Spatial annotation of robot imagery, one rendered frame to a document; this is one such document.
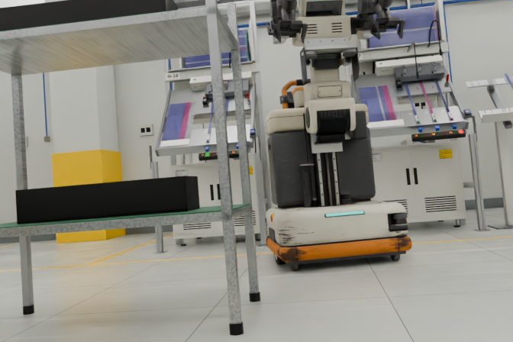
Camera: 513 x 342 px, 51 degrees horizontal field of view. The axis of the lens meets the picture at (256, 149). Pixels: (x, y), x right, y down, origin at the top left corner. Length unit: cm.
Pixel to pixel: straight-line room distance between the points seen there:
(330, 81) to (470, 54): 344
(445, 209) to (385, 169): 51
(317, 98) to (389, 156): 149
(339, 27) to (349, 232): 100
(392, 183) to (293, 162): 134
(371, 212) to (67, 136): 381
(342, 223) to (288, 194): 41
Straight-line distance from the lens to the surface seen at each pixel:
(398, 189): 403
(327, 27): 272
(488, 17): 613
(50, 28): 178
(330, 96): 266
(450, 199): 410
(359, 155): 292
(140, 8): 181
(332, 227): 254
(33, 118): 652
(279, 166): 283
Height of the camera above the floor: 41
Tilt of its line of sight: 4 degrees up
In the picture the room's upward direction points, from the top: 5 degrees counter-clockwise
